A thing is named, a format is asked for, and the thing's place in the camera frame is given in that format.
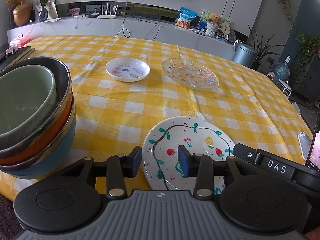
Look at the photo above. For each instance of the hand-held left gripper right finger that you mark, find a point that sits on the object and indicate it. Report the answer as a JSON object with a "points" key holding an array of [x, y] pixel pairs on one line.
{"points": [[182, 161]]}

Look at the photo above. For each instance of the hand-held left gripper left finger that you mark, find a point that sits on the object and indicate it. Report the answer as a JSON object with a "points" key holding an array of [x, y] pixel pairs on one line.
{"points": [[137, 161]]}

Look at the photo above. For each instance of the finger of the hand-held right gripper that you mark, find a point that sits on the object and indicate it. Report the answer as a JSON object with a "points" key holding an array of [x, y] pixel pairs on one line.
{"points": [[246, 153]]}

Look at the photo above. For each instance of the painted white plate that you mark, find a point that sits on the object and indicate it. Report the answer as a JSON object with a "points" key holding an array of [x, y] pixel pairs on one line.
{"points": [[170, 137]]}

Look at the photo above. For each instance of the blue steel-lined bowl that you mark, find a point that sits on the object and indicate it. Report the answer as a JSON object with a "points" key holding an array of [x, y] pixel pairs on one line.
{"points": [[57, 155]]}

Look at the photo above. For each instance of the orange steel-lined bowl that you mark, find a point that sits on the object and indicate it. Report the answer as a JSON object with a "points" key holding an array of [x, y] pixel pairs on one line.
{"points": [[60, 125]]}

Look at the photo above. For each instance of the clear glass plate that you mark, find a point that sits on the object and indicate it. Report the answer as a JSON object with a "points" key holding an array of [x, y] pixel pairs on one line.
{"points": [[190, 73]]}

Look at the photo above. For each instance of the small white sticker plate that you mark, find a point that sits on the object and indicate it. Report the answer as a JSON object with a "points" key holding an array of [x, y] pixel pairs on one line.
{"points": [[127, 70]]}

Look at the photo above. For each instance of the green ceramic bowl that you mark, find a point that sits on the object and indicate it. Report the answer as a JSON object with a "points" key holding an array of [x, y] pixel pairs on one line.
{"points": [[22, 100]]}

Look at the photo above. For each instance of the white phone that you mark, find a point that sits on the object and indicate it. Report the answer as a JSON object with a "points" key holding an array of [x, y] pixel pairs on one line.
{"points": [[304, 146]]}

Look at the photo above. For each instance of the smartphone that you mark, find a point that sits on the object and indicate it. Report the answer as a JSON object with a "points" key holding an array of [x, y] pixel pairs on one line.
{"points": [[315, 150]]}

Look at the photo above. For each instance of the yellow checked tablecloth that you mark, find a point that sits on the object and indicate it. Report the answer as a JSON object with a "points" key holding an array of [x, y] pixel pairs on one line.
{"points": [[125, 120]]}

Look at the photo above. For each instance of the white round stool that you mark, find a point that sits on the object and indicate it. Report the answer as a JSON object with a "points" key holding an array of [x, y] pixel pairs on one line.
{"points": [[285, 85]]}

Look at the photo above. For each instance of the small white space heater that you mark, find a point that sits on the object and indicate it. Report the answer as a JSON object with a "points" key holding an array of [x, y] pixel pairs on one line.
{"points": [[270, 75]]}

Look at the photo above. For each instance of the dark grey cabinet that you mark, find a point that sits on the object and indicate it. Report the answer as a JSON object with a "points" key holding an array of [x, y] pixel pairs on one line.
{"points": [[308, 90]]}

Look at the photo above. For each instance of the blue water bottle with pump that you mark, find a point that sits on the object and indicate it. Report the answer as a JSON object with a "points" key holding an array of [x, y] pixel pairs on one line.
{"points": [[281, 71]]}

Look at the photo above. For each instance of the grey metal trash bin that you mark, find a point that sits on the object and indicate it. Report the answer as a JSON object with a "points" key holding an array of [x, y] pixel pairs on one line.
{"points": [[243, 55]]}

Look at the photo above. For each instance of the long-leaf potted plant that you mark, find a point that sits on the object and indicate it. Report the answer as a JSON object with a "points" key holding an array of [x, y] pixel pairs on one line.
{"points": [[262, 50]]}

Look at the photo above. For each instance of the small blue box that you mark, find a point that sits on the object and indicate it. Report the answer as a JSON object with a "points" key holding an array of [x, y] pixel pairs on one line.
{"points": [[221, 37]]}

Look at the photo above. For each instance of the clear decorative dish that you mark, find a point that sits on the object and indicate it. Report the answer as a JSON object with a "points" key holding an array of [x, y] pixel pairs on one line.
{"points": [[232, 35]]}

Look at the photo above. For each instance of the leafy green bush plant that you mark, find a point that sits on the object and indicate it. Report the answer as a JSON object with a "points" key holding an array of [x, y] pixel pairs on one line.
{"points": [[306, 47]]}

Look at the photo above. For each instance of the round paper fan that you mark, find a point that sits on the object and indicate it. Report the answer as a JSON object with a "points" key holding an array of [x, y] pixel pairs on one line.
{"points": [[224, 27]]}

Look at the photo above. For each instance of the silver tablet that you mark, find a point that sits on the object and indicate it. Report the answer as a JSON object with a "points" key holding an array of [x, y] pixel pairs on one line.
{"points": [[199, 31]]}

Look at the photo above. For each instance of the brown teddy bear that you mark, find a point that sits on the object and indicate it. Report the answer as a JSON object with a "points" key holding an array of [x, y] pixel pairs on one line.
{"points": [[213, 20]]}

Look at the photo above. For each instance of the purple shaggy rug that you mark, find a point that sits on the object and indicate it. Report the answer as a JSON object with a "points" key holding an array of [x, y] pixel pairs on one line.
{"points": [[7, 212]]}

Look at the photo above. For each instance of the white marble television cabinet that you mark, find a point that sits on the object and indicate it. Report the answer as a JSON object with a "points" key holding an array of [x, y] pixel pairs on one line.
{"points": [[87, 27]]}

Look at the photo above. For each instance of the blue snack bag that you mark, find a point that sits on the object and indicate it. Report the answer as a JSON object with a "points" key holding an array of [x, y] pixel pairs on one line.
{"points": [[185, 17]]}

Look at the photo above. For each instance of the green painted canvas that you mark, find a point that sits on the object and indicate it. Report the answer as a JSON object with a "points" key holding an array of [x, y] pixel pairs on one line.
{"points": [[205, 15]]}

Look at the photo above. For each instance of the white router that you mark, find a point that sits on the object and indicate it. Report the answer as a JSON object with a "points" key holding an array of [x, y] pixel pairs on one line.
{"points": [[107, 17]]}

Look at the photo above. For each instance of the dark brown notebook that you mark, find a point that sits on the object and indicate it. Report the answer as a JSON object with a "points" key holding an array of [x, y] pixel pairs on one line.
{"points": [[31, 53]]}

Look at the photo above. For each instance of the small black box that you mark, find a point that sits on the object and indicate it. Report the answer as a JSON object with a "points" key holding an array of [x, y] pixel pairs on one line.
{"points": [[92, 15]]}

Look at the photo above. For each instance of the black notebook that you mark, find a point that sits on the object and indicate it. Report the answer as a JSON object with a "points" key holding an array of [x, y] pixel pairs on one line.
{"points": [[22, 50]]}

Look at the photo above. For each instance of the paper sheet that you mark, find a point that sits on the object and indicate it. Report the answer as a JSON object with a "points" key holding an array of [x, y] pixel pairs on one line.
{"points": [[52, 19]]}

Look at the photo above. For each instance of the silver clip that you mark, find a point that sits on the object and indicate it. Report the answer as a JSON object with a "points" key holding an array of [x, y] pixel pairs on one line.
{"points": [[12, 51]]}

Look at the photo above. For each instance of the pink storage box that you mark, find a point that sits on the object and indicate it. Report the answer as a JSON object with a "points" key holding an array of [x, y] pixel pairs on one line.
{"points": [[21, 40]]}

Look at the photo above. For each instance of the white card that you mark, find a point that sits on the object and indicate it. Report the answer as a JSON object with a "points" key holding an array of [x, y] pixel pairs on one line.
{"points": [[52, 10]]}

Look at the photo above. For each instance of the green plant in blue vase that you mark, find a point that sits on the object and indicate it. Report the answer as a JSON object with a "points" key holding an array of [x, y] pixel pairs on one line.
{"points": [[43, 13]]}

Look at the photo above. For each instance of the gold vase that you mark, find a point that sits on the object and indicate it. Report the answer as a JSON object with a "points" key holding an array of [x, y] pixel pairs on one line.
{"points": [[22, 15]]}

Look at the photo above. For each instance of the wall socket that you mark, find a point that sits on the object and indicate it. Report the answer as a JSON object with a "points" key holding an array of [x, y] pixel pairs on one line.
{"points": [[270, 60]]}

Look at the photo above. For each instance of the small pink photo frame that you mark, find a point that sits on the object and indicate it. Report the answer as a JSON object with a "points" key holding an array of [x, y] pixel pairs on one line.
{"points": [[74, 12]]}

